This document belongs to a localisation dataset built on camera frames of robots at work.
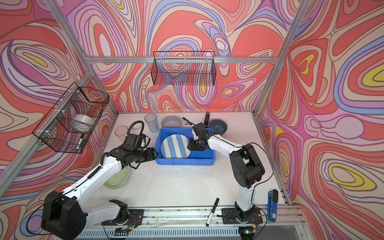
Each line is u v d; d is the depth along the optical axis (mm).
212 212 746
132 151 627
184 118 1150
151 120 984
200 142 690
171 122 1091
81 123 704
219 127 1072
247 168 485
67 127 732
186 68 962
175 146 955
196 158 933
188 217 749
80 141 722
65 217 386
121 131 916
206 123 1198
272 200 750
